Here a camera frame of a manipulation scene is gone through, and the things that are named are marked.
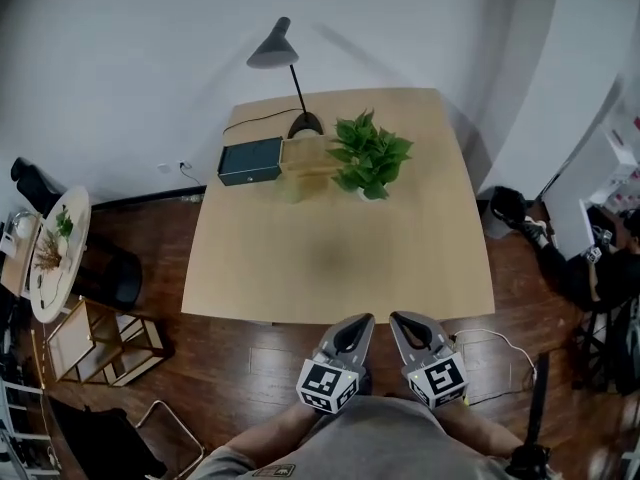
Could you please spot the person's left forearm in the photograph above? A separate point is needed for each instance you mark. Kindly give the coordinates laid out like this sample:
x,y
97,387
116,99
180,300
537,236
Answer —
x,y
280,430

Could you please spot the person's right forearm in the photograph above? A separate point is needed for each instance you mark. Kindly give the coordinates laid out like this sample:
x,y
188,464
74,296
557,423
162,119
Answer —
x,y
480,430

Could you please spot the round white table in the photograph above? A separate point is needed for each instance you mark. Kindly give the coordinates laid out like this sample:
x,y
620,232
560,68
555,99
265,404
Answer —
x,y
75,208

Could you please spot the black round bin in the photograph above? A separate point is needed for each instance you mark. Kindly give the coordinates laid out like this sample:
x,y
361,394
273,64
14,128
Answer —
x,y
115,278

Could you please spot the wooden box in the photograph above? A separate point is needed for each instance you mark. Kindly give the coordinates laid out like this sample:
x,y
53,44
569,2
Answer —
x,y
307,155

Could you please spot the grey desk lamp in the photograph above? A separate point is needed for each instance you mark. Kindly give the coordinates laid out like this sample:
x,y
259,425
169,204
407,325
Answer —
x,y
272,50

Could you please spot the white wall socket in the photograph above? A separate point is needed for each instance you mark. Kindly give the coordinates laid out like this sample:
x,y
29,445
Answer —
x,y
183,164

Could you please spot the dried brown plant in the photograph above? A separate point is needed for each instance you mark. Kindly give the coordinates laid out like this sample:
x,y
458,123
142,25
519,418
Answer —
x,y
49,253

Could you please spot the small green potted plant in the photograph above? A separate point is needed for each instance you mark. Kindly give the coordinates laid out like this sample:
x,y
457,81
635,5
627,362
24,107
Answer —
x,y
64,223

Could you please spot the white cabinet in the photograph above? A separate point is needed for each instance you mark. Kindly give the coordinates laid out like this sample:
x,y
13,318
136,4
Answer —
x,y
590,178

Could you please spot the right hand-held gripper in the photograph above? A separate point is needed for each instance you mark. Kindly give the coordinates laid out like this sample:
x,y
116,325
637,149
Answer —
x,y
440,380

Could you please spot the black waste bin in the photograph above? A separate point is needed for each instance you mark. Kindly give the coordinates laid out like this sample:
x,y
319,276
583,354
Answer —
x,y
507,208

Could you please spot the white metal shelf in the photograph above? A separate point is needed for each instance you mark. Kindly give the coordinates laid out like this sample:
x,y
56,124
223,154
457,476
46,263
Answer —
x,y
20,433

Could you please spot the black device box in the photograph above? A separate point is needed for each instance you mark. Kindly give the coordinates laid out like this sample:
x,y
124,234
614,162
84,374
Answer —
x,y
527,463

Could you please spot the black chair chrome frame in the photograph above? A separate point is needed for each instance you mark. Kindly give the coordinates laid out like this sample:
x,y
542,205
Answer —
x,y
100,443

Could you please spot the dark green box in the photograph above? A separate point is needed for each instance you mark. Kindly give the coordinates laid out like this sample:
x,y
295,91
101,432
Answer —
x,y
250,160

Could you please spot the black office chair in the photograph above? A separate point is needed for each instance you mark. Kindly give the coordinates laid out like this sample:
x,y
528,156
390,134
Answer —
x,y
35,183

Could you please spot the gold frame glass side table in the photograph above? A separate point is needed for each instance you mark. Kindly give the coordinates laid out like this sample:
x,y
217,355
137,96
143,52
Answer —
x,y
150,348

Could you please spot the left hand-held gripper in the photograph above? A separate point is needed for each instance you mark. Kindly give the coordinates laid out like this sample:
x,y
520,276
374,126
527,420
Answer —
x,y
327,385

